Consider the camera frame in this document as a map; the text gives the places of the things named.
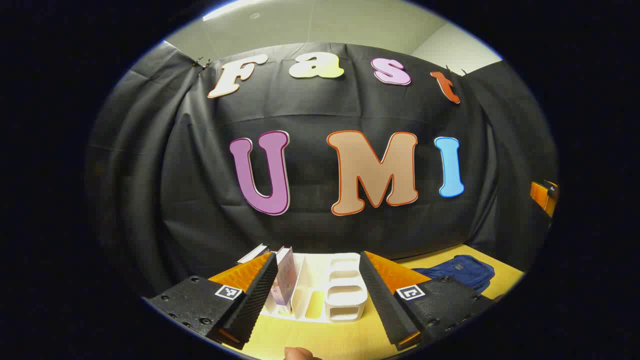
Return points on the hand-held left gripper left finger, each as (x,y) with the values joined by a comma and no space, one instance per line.
(257,295)

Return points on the white bookshelf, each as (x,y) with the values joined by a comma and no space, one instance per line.
(345,300)

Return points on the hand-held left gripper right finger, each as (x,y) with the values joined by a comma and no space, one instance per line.
(382,300)

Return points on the black backdrop cloth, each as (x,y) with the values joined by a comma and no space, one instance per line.
(310,110)

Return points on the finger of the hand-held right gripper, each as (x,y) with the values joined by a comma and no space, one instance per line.
(541,197)

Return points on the blue schoolbag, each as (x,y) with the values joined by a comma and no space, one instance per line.
(460,267)

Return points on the small metal clip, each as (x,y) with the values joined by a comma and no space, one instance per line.
(201,62)
(455,70)

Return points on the pink purple book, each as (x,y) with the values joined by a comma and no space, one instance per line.
(285,277)

